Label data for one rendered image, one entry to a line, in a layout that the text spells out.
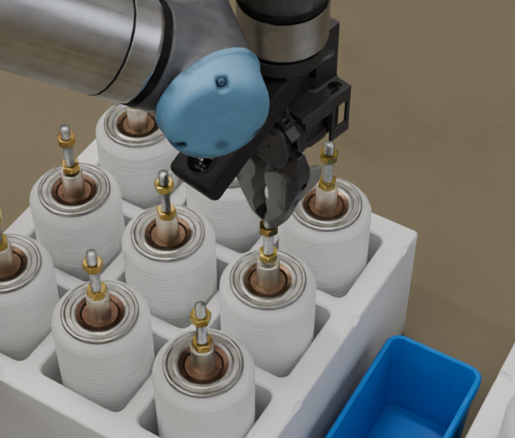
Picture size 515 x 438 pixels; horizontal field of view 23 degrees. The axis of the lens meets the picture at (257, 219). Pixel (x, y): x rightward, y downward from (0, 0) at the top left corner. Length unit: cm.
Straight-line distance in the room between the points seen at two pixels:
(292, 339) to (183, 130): 47
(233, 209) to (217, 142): 51
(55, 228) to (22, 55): 56
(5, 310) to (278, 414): 28
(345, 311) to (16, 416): 35
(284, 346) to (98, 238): 23
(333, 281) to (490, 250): 35
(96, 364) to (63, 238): 17
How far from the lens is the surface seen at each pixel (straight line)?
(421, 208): 166
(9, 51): 77
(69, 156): 130
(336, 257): 131
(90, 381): 124
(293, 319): 123
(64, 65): 79
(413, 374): 141
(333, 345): 129
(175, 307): 130
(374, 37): 191
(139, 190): 141
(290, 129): 106
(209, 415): 117
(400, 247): 138
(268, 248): 120
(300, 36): 99
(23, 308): 127
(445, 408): 143
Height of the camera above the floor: 121
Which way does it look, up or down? 48 degrees down
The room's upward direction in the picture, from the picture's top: straight up
